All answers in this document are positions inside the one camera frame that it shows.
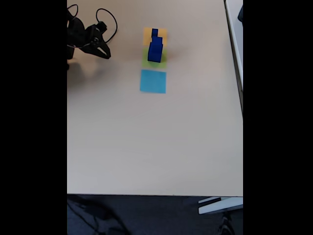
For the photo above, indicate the orange paper square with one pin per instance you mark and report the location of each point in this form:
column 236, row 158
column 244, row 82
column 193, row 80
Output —
column 146, row 36

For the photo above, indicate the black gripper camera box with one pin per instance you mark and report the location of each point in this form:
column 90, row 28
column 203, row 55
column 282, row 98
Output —
column 102, row 26

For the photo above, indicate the light blue paper square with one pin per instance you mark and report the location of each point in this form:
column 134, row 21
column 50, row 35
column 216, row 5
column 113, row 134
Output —
column 153, row 82

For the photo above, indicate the white table foot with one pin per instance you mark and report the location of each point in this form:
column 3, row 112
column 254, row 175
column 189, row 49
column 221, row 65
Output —
column 220, row 205

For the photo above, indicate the large blue cube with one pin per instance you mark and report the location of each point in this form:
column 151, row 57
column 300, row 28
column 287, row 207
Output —
column 154, row 55

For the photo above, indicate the green paper square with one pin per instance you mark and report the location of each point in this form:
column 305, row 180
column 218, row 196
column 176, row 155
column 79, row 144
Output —
column 145, row 60

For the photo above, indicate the small blue cube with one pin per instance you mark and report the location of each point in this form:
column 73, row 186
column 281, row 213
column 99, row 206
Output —
column 154, row 32

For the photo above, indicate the medium blue cube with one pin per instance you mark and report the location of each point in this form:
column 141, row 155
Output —
column 157, row 40

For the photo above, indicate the white neighbouring table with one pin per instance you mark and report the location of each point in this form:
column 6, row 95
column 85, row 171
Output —
column 234, row 49

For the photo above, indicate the dark blue object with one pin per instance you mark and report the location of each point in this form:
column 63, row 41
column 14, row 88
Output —
column 240, row 13

